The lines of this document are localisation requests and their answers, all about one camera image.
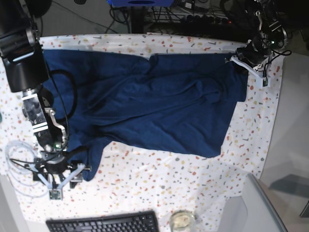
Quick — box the clear glass jar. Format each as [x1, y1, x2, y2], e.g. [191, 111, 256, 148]
[169, 210, 197, 232]

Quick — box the black wire rack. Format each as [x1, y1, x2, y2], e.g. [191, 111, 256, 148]
[144, 6, 232, 25]

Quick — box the black computer keyboard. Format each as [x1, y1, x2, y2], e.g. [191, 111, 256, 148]
[46, 211, 159, 232]

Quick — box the terrazzo pattern table cloth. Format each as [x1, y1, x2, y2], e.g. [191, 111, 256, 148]
[0, 32, 287, 232]

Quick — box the coiled white cable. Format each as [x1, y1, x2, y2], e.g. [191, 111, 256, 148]
[4, 140, 53, 199]

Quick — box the blue box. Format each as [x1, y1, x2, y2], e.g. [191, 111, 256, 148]
[107, 0, 181, 7]

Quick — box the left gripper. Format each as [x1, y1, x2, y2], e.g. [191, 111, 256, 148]
[235, 41, 270, 75]

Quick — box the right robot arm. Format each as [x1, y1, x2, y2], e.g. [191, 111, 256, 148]
[0, 0, 86, 193]

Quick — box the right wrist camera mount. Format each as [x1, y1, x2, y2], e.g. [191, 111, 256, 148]
[25, 161, 91, 200]

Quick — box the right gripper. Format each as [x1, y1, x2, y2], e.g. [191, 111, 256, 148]
[40, 152, 82, 189]

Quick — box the dark blue t-shirt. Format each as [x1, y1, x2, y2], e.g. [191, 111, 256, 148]
[44, 49, 248, 181]

